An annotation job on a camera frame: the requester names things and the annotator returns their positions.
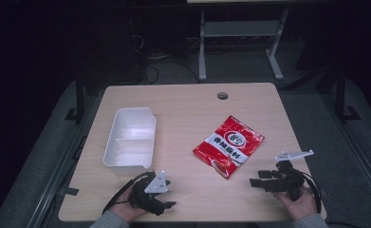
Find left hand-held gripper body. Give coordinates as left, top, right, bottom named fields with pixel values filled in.
left=128, top=169, right=170, bottom=217

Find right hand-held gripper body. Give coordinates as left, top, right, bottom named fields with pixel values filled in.
left=270, top=149, right=315, bottom=202

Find person's left hand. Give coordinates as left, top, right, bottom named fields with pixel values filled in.
left=108, top=186, right=150, bottom=223

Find person's right hand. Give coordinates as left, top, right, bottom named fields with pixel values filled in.
left=272, top=185, right=319, bottom=221

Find red seasoning packet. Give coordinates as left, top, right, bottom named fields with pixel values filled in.
left=192, top=114, right=266, bottom=181

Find white plastic divided container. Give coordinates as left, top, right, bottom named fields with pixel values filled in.
left=102, top=106, right=158, bottom=175

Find black table edge clip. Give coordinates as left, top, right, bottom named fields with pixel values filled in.
left=59, top=186, right=80, bottom=197

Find black metal stand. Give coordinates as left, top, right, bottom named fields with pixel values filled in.
left=334, top=66, right=362, bottom=124
left=64, top=75, right=86, bottom=124

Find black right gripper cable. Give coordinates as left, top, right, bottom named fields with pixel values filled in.
left=300, top=170, right=324, bottom=215

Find black floor cables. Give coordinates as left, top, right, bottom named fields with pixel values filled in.
left=138, top=51, right=200, bottom=86

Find white metal desk frame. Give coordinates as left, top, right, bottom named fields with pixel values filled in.
left=197, top=8, right=290, bottom=82

